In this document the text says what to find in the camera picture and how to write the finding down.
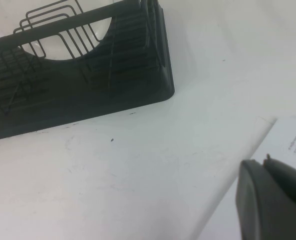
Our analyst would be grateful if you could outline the black wire dish rack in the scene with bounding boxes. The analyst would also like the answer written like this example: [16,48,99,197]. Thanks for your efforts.
[0,0,169,116]

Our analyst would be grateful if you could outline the black dish drying rack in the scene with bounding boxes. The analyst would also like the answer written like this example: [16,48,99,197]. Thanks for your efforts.
[0,0,176,143]

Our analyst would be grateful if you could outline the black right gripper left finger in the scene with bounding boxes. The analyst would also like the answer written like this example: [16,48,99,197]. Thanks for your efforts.
[235,159,296,240]

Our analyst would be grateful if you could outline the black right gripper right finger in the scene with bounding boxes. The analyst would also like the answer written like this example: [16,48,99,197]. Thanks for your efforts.
[263,155,296,216]

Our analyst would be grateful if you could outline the white round plate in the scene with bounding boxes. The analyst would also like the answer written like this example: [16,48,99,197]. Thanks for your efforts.
[0,0,122,62]

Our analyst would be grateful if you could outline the white printed paper sheet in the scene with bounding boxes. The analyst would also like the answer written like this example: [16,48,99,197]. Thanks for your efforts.
[250,116,296,166]

